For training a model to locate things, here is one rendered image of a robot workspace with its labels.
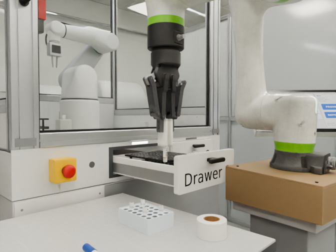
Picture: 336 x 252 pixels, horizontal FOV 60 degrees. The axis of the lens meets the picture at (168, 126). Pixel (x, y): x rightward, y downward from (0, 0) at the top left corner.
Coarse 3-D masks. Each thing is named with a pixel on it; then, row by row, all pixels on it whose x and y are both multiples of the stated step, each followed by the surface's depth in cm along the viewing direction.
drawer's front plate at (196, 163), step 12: (180, 156) 82; (192, 156) 86; (204, 156) 90; (216, 156) 94; (228, 156) 99; (180, 168) 82; (192, 168) 86; (204, 168) 90; (216, 168) 95; (180, 180) 82; (192, 180) 86; (204, 180) 90; (216, 180) 95; (180, 192) 82
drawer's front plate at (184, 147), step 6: (174, 144) 127; (180, 144) 130; (186, 144) 133; (210, 144) 146; (174, 150) 127; (180, 150) 130; (186, 150) 133; (192, 150) 136; (198, 150) 139; (204, 150) 142; (210, 150) 146
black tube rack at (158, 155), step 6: (132, 156) 104; (138, 156) 102; (144, 156) 102; (150, 156) 101; (156, 156) 101; (162, 156) 102; (168, 156) 102; (156, 162) 107; (162, 162) 106; (168, 162) 107
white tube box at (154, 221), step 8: (120, 208) 76; (128, 208) 77; (136, 208) 77; (152, 208) 77; (120, 216) 76; (128, 216) 74; (136, 216) 71; (144, 216) 72; (152, 216) 72; (160, 216) 71; (168, 216) 73; (128, 224) 74; (136, 224) 71; (144, 224) 69; (152, 224) 69; (160, 224) 71; (168, 224) 73; (144, 232) 69; (152, 232) 69
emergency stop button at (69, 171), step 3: (66, 165) 87; (69, 165) 87; (72, 165) 88; (63, 168) 86; (66, 168) 86; (69, 168) 86; (72, 168) 87; (63, 171) 86; (66, 171) 86; (69, 171) 86; (72, 171) 87; (75, 171) 88; (63, 174) 86; (66, 174) 86; (69, 174) 86; (72, 174) 87; (66, 177) 86; (69, 177) 87
